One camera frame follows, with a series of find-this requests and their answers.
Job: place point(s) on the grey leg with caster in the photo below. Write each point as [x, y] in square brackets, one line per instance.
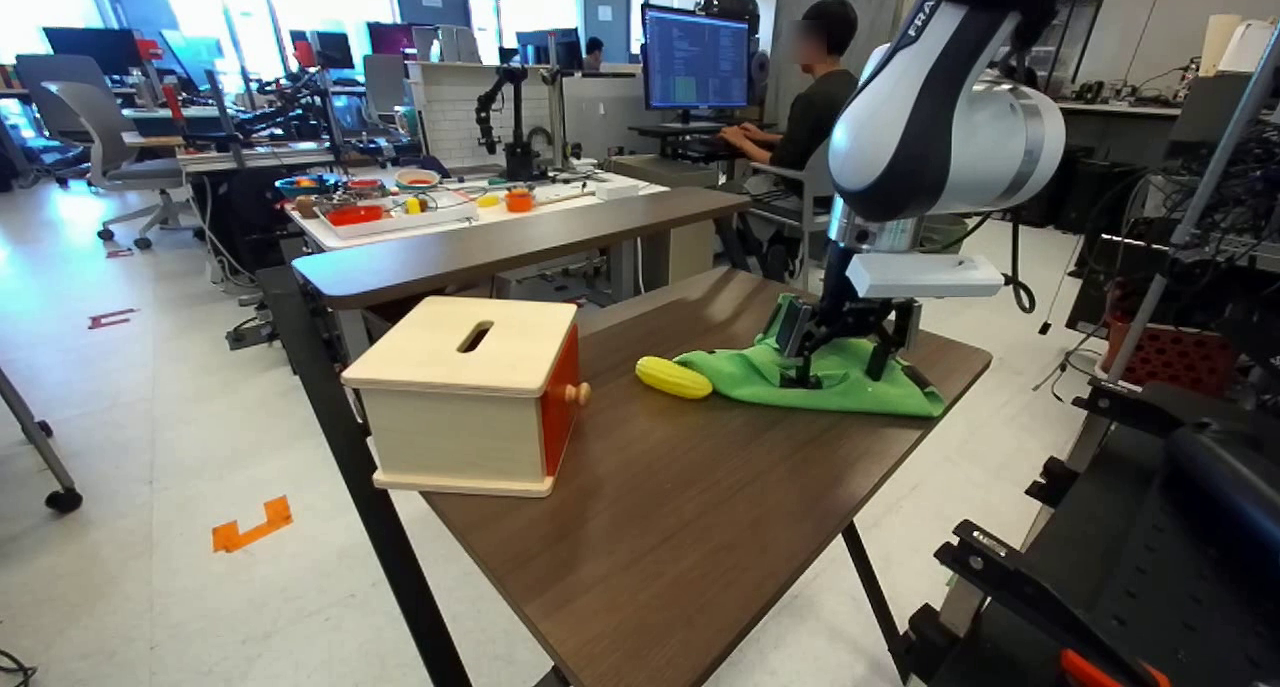
[35, 442]

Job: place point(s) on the white tray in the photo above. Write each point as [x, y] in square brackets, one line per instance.
[440, 214]

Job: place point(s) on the red crate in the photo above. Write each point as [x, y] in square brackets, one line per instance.
[1175, 359]

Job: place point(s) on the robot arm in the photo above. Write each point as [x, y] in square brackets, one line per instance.
[940, 137]

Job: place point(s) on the white bowl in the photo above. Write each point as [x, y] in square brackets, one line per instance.
[417, 178]

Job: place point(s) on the red tray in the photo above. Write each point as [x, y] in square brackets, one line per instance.
[355, 214]

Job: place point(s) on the small white box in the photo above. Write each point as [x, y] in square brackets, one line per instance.
[617, 190]

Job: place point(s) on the white table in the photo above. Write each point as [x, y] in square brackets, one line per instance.
[560, 199]

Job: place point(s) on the person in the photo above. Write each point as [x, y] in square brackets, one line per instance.
[815, 117]

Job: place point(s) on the small black robot arm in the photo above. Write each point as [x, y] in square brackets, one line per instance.
[510, 127]

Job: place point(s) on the green towel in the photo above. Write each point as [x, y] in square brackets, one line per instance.
[850, 392]

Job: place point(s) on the wooden box with slot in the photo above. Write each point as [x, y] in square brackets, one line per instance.
[460, 397]

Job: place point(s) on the orange cup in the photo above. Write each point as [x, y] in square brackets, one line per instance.
[518, 201]

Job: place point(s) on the row of monitors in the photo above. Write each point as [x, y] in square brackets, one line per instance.
[100, 47]

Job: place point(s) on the orange drawer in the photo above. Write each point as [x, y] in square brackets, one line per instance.
[558, 407]

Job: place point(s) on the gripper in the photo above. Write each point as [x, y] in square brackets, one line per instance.
[845, 317]

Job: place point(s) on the wooden drawer knob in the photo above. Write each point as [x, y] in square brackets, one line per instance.
[578, 394]

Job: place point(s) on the white office chair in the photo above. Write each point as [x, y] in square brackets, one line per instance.
[800, 192]

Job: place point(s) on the yellow toy corn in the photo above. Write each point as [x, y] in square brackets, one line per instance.
[672, 377]

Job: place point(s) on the monitor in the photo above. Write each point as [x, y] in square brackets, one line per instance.
[695, 59]

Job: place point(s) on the grey office chair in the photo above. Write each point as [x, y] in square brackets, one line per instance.
[115, 157]

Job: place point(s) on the blue bowl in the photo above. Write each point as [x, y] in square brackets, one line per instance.
[305, 184]

